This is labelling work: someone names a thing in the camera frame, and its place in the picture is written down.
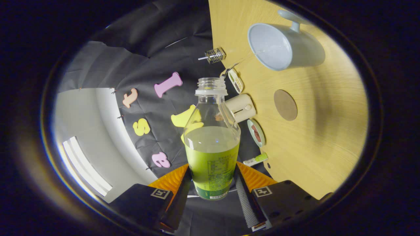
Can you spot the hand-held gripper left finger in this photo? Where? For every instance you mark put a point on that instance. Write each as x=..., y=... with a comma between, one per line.
x=182, y=203

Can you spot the white toaster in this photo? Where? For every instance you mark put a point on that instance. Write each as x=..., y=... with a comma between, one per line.
x=241, y=108

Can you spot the brown bread piece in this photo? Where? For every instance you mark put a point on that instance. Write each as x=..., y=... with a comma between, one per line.
x=258, y=138
x=254, y=128

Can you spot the ceiling light panel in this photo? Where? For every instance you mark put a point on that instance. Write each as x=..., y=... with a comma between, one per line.
x=85, y=167

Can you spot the round brown coaster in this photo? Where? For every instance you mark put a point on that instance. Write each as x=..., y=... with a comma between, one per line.
x=285, y=105

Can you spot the clear green-label juice bottle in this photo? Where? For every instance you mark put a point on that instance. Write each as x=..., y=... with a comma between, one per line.
x=211, y=157

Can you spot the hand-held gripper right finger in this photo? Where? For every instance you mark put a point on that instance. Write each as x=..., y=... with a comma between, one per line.
x=246, y=203

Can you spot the wooden table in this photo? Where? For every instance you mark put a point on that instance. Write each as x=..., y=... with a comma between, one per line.
x=328, y=131

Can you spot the black backdrop cloth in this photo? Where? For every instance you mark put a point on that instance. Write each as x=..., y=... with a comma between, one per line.
x=147, y=65

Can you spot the pale green plate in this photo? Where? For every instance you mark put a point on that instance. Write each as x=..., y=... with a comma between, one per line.
x=262, y=129

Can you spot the white and green tube bottle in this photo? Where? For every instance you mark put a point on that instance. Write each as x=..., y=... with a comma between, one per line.
x=254, y=160

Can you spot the white cup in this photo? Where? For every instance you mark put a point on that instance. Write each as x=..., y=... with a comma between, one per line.
x=305, y=49

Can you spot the white straw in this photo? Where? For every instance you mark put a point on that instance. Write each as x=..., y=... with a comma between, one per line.
x=202, y=58

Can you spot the white divided snack tray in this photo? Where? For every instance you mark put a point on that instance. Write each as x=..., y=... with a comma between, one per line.
x=236, y=82

